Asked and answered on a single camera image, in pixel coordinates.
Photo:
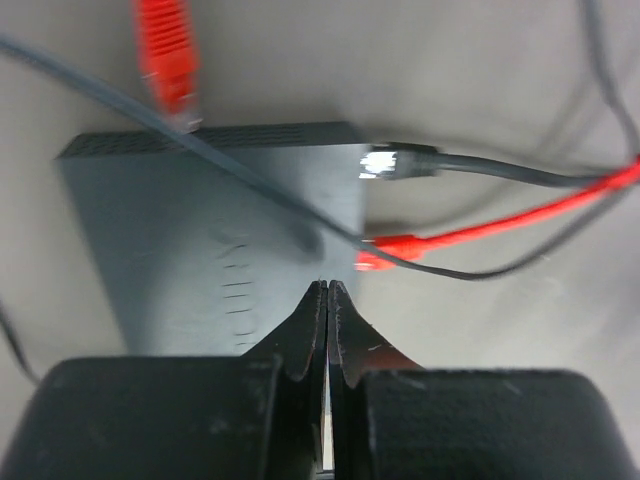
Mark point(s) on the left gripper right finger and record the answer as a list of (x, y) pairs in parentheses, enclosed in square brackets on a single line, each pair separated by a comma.
[(355, 346)]

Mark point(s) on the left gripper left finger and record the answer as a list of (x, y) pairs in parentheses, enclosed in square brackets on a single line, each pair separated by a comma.
[(298, 341)]

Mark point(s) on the black network switch box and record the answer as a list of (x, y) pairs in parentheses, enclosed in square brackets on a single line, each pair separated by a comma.
[(192, 261)]

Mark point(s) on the black ethernet cable long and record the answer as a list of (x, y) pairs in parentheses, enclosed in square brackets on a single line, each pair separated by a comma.
[(399, 161)]

